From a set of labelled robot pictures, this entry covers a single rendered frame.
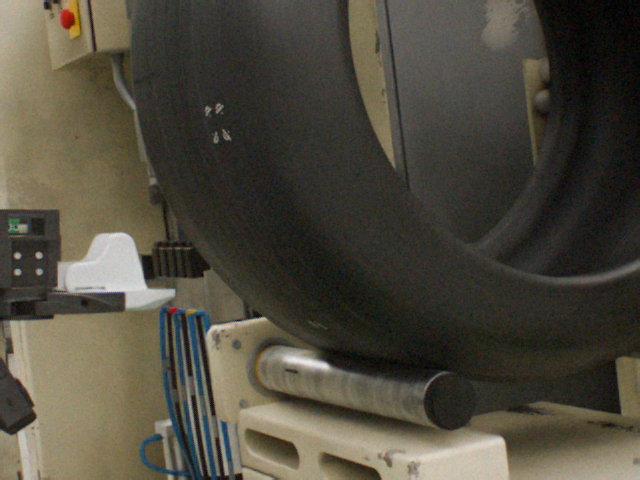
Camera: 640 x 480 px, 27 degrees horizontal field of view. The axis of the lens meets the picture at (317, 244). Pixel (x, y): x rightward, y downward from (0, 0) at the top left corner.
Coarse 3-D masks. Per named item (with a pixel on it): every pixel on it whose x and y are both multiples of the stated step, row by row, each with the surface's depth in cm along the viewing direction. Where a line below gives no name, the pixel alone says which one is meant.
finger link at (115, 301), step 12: (36, 300) 97; (48, 300) 96; (60, 300) 95; (72, 300) 96; (84, 300) 97; (96, 300) 97; (108, 300) 98; (120, 300) 99; (24, 312) 96; (36, 312) 95; (48, 312) 95; (60, 312) 95; (72, 312) 96; (84, 312) 96; (96, 312) 97; (108, 312) 98
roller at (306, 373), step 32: (288, 352) 127; (320, 352) 123; (288, 384) 125; (320, 384) 118; (352, 384) 113; (384, 384) 108; (416, 384) 103; (448, 384) 102; (416, 416) 103; (448, 416) 102
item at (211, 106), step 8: (208, 104) 99; (216, 104) 99; (224, 104) 98; (208, 112) 100; (216, 112) 99; (224, 112) 98; (208, 120) 100; (216, 120) 99; (224, 120) 98; (216, 128) 99; (224, 128) 99; (216, 136) 100; (224, 136) 99; (232, 136) 98; (216, 144) 100; (224, 144) 99; (232, 144) 99
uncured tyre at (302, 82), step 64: (192, 0) 100; (256, 0) 96; (320, 0) 96; (576, 0) 139; (192, 64) 101; (256, 64) 96; (320, 64) 96; (576, 64) 140; (192, 128) 104; (256, 128) 97; (320, 128) 96; (576, 128) 139; (192, 192) 109; (256, 192) 99; (320, 192) 97; (384, 192) 98; (576, 192) 139; (256, 256) 105; (320, 256) 99; (384, 256) 99; (448, 256) 100; (512, 256) 136; (576, 256) 136; (320, 320) 108; (384, 320) 102; (448, 320) 102; (512, 320) 103; (576, 320) 106
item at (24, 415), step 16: (0, 368) 95; (0, 384) 95; (16, 384) 96; (0, 400) 95; (16, 400) 96; (32, 400) 97; (0, 416) 95; (16, 416) 95; (32, 416) 96; (16, 432) 96
